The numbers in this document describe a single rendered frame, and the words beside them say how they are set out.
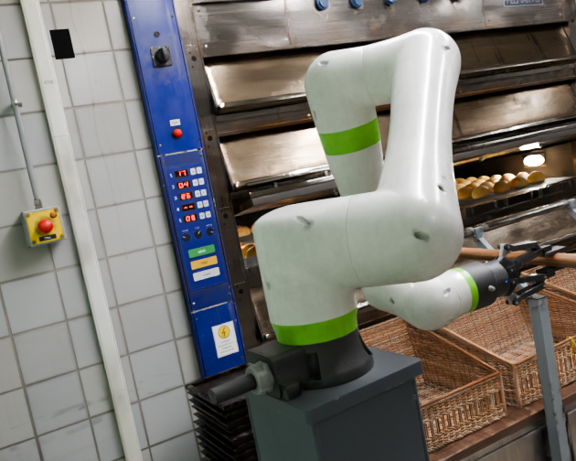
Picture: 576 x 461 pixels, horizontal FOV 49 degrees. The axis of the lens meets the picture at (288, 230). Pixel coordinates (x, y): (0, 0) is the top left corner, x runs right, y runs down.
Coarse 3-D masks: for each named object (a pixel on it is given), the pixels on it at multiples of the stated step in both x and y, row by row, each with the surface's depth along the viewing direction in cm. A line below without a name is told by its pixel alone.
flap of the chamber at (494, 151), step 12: (564, 132) 266; (504, 144) 250; (516, 144) 252; (528, 144) 256; (456, 156) 238; (468, 156) 240; (480, 156) 251; (492, 156) 270; (288, 192) 204; (300, 192) 206; (312, 192) 208; (324, 192) 218; (252, 204) 199; (264, 204) 202; (276, 204) 214
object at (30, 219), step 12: (24, 216) 174; (36, 216) 176; (48, 216) 177; (60, 216) 179; (24, 228) 178; (36, 228) 176; (60, 228) 179; (36, 240) 176; (48, 240) 177; (60, 240) 179
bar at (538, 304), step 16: (544, 208) 228; (560, 208) 232; (496, 224) 217; (480, 240) 211; (528, 304) 198; (544, 304) 196; (544, 320) 196; (544, 336) 196; (544, 352) 197; (544, 368) 198; (544, 384) 199; (544, 400) 201; (560, 400) 200; (560, 416) 200; (560, 432) 200; (560, 448) 200
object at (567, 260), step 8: (464, 248) 160; (472, 248) 158; (464, 256) 159; (472, 256) 157; (480, 256) 154; (488, 256) 152; (496, 256) 149; (512, 256) 145; (552, 256) 135; (560, 256) 134; (568, 256) 132; (536, 264) 140; (544, 264) 138; (552, 264) 136; (560, 264) 134; (568, 264) 132
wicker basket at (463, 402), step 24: (384, 336) 235; (408, 336) 239; (432, 336) 226; (432, 360) 230; (456, 360) 217; (480, 360) 207; (432, 384) 233; (456, 384) 221; (480, 384) 197; (432, 408) 189; (456, 408) 193; (480, 408) 209; (504, 408) 202; (432, 432) 189; (456, 432) 193
